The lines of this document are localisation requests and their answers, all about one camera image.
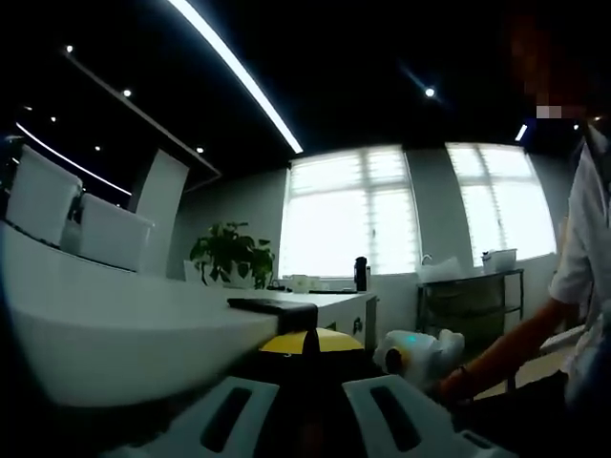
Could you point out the potted green plant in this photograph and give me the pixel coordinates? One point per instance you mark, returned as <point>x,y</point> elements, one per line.
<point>229,253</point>

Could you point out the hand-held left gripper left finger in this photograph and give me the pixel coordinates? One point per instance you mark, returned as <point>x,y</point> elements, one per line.
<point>205,420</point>

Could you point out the person in white shirt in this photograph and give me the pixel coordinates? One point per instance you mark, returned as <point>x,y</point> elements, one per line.
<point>582,248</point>

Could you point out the low white storage box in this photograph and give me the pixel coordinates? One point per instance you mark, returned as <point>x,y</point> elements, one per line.
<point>114,234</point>

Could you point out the large bright window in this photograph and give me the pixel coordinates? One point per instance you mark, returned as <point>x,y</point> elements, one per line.
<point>501,205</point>
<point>348,214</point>

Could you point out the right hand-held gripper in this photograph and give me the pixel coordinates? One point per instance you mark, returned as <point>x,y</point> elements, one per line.
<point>425,355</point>

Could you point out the small white paper box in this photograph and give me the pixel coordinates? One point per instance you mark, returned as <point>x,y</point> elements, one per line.
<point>300,282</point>

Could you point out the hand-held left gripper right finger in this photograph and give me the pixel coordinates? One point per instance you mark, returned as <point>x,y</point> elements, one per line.
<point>391,420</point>

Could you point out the black bottle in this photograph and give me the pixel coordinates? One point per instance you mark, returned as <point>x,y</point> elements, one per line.
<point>361,274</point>

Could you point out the tall white storage box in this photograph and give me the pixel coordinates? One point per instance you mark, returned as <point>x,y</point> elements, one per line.
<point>43,200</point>

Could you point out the metal storage rack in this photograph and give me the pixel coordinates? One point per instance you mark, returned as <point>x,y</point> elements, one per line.
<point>468,305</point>

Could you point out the black fixed fixture clamp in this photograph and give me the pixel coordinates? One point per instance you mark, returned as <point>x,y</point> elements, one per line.
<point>286,310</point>

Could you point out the white bin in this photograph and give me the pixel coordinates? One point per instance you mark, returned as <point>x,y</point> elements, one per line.
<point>500,261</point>

